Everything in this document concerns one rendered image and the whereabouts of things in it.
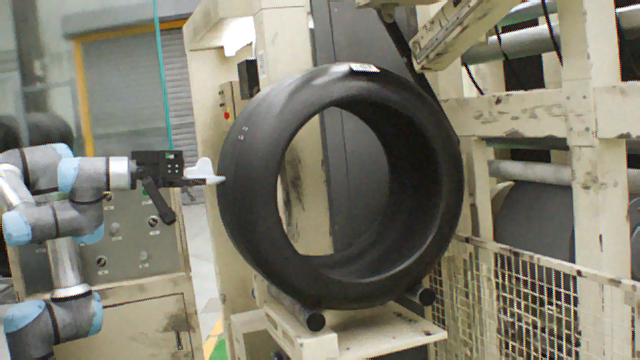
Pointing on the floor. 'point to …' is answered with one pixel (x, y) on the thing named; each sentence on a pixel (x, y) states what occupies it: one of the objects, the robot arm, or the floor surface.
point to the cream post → (296, 208)
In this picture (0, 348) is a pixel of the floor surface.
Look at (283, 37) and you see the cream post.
